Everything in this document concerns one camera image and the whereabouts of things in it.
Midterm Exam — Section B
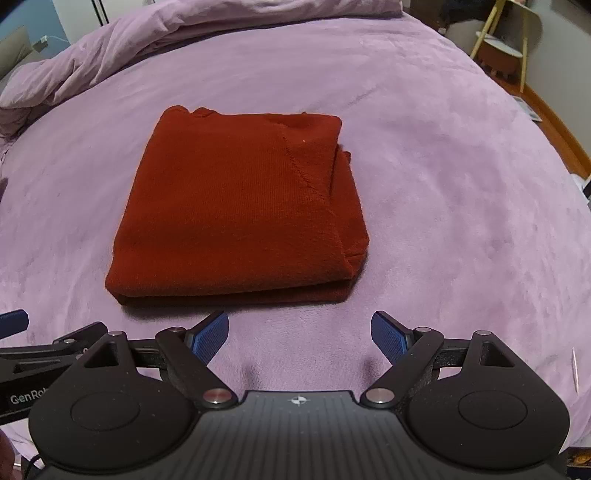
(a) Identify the dark red knit cardigan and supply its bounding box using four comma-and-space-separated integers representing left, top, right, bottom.
105, 106, 370, 306

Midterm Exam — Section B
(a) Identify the lilac bed sheet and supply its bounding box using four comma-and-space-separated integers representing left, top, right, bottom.
1, 16, 590, 442

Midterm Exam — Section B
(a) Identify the white wooden stick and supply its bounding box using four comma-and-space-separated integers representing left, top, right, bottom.
571, 347, 580, 395

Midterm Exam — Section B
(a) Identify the lilac rumpled duvet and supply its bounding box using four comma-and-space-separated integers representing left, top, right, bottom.
1, 1, 403, 142

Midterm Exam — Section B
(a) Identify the grey upholstered headboard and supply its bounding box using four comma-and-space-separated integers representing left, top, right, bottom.
0, 25, 33, 81

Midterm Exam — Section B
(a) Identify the round orange footstool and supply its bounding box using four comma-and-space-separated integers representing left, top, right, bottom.
476, 36, 523, 83

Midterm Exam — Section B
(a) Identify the yellow-legged side table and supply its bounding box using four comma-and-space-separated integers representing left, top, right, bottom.
470, 1, 541, 94

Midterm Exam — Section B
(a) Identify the white wardrobe with handles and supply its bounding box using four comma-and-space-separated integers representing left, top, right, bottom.
52, 0, 108, 44

